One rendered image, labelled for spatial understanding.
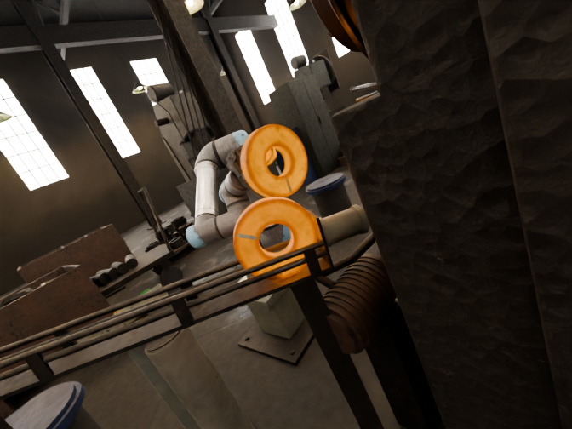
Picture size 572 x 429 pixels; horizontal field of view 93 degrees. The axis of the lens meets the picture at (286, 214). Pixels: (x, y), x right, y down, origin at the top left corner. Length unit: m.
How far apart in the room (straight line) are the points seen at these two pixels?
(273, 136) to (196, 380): 0.68
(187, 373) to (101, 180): 11.77
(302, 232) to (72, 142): 12.33
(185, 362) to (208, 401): 0.14
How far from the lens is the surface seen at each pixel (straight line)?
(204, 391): 0.93
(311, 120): 4.44
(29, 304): 2.61
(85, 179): 12.41
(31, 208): 12.23
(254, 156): 0.56
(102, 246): 4.21
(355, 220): 0.53
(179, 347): 0.85
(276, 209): 0.49
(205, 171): 1.06
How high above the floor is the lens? 0.88
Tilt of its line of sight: 16 degrees down
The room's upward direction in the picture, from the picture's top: 25 degrees counter-clockwise
